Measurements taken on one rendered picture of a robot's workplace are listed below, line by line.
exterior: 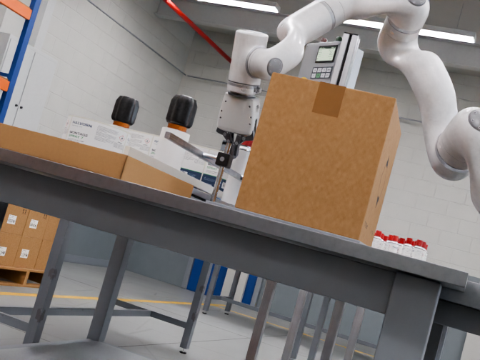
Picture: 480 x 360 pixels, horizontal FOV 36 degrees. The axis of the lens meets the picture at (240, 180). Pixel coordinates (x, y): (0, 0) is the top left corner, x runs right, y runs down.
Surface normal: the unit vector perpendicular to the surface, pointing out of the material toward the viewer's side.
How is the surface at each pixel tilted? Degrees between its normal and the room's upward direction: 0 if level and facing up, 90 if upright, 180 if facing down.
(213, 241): 90
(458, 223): 90
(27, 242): 90
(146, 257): 90
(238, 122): 114
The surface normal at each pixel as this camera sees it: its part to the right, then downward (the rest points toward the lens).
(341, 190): -0.24, -0.15
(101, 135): 0.27, 0.00
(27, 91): 0.90, 0.22
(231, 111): -0.42, 0.18
